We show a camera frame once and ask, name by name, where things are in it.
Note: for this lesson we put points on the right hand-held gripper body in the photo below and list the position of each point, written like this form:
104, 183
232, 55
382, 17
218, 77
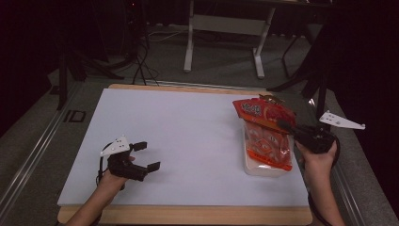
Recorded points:
313, 139

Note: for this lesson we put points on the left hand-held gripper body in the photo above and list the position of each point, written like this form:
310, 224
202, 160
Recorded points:
125, 168

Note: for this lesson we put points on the orange packet of round snacks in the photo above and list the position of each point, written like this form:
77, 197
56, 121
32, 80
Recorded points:
266, 141

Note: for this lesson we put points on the gold snack packet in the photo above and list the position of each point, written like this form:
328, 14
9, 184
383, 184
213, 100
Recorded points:
273, 100

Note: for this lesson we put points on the white divided lunch box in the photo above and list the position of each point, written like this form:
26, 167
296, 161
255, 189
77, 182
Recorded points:
263, 171

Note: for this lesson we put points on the person's left hand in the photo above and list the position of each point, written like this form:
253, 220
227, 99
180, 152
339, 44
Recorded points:
114, 180

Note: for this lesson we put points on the person's right hand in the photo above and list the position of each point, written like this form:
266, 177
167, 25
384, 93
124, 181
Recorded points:
318, 163

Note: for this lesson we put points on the black metal stand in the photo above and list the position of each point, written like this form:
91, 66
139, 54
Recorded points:
321, 94

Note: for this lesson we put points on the white table sheet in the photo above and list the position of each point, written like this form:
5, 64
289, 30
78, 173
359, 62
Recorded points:
188, 125

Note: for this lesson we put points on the black floor plate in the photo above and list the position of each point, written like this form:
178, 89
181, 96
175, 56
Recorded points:
74, 116

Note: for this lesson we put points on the black tripod stand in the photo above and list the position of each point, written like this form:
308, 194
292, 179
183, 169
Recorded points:
62, 81

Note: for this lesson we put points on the metal floor rail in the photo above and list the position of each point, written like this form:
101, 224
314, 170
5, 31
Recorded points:
34, 157
345, 188

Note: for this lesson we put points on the white metal desk frame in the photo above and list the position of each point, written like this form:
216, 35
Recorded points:
226, 24

